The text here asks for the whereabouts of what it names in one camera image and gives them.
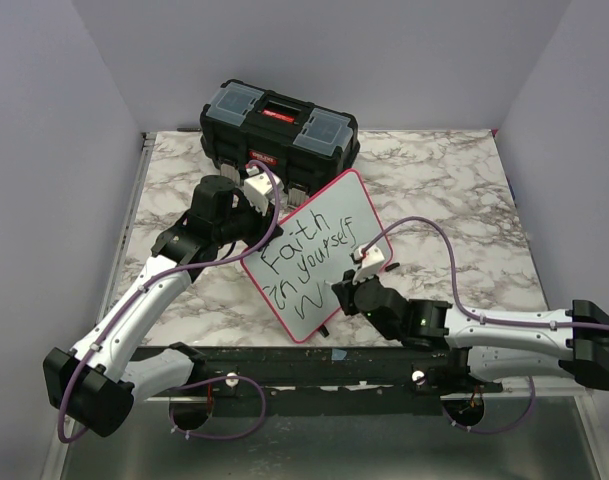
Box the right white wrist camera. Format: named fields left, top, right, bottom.
left=351, top=244, right=386, bottom=284

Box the black plastic toolbox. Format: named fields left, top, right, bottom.
left=200, top=79, right=360, bottom=208

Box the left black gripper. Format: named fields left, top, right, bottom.
left=215, top=191, right=283, bottom=252

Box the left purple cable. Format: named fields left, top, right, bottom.
left=56, top=159, right=267, bottom=443

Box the purple cable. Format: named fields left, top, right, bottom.
left=56, top=159, right=267, bottom=443
left=354, top=215, right=609, bottom=435

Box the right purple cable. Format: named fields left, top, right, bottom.
left=354, top=215, right=609, bottom=435

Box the aluminium frame rail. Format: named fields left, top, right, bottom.
left=41, top=132, right=157, bottom=479

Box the pink framed whiteboard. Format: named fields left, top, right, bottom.
left=242, top=169, right=383, bottom=343

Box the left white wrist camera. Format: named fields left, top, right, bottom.
left=242, top=165, right=274, bottom=215

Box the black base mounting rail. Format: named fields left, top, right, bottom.
left=168, top=346, right=503, bottom=416

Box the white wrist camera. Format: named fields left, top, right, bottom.
left=242, top=165, right=274, bottom=215
left=351, top=244, right=386, bottom=284

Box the black marker cap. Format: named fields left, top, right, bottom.
left=384, top=262, right=400, bottom=272

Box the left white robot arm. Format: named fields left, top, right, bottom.
left=43, top=171, right=282, bottom=444

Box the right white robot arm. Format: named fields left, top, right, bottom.
left=331, top=270, right=609, bottom=392

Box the blue tape piece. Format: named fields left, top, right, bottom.
left=331, top=348, right=348, bottom=362

